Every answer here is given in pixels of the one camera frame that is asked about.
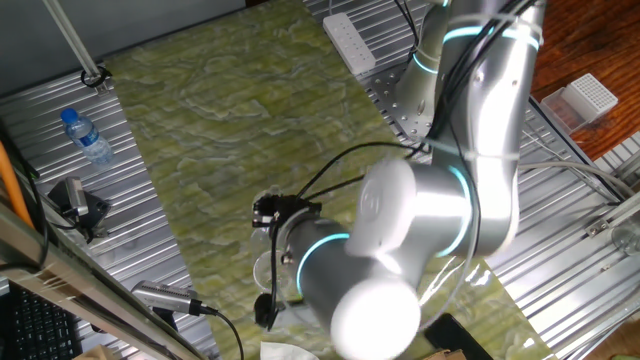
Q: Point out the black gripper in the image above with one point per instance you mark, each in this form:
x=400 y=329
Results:
x=295 y=210

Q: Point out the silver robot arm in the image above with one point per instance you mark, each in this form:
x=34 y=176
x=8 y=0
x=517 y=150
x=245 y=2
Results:
x=490 y=125

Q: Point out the clear glass cup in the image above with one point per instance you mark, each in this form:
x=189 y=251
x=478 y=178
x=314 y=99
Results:
x=265 y=275

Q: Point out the water bottle with blue label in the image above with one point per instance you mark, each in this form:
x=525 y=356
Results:
x=92 y=142

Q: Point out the green marble pattern mat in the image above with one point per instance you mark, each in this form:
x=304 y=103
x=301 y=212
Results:
x=200 y=125

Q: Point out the white tissue sheet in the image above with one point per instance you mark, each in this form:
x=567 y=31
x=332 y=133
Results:
x=287 y=352

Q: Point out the white power strip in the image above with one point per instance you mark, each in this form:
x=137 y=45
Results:
x=350 y=45

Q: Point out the brown cardboard box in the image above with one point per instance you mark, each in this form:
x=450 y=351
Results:
x=97 y=354

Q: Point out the black pole clamp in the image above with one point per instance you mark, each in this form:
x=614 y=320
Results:
x=83 y=79

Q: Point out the brown cardboard piece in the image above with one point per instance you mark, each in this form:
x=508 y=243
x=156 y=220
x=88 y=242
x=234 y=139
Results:
x=437 y=356

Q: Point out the orange tube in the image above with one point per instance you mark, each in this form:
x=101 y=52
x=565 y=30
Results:
x=12 y=185

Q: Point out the black keyboard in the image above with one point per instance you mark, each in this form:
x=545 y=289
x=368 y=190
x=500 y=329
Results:
x=40 y=330

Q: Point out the grey metal pole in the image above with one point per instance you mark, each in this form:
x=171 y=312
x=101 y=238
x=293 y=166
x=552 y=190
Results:
x=75 y=42

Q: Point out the clear plastic box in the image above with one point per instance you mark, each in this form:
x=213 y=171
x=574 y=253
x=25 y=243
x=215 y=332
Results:
x=557 y=112

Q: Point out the aluminium profile bar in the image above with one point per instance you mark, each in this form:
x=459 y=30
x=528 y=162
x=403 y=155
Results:
x=612 y=216

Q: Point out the white perforated box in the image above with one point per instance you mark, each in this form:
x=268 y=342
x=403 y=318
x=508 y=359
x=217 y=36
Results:
x=592 y=95

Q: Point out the clear glass vessel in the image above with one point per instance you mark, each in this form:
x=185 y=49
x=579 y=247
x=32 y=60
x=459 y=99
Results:
x=627 y=240

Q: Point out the silver ridged camera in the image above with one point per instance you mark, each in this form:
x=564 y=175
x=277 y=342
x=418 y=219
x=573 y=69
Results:
x=165 y=296

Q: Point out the black flat camera stand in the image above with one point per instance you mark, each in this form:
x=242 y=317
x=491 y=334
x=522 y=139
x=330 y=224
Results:
x=95 y=210

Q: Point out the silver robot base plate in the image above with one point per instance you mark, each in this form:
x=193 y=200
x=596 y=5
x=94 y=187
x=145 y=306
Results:
x=395 y=100

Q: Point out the camera with black clamp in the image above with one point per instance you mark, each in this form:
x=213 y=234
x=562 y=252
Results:
x=76 y=196

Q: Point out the metal frame bar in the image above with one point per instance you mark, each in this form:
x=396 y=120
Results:
x=75 y=275

